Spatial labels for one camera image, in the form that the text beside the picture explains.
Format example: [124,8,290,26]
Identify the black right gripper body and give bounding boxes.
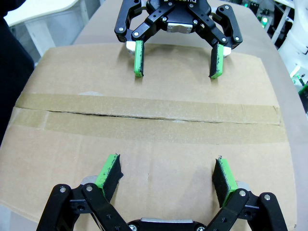
[145,0,213,34]

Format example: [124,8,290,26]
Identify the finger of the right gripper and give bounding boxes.
[187,4,244,80]
[114,0,175,78]

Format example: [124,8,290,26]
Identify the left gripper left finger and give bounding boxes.
[36,154,128,231]

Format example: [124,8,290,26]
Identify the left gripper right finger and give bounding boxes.
[205,155,289,231]

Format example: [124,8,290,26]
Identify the brown cardboard shipping box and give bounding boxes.
[0,44,299,224]

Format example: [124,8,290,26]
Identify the brown packing tape strip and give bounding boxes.
[7,107,287,145]
[14,92,281,126]

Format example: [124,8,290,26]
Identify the white rounded table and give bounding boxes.
[6,0,104,64]

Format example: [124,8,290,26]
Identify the person in black sweatshirt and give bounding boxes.
[0,0,35,148]

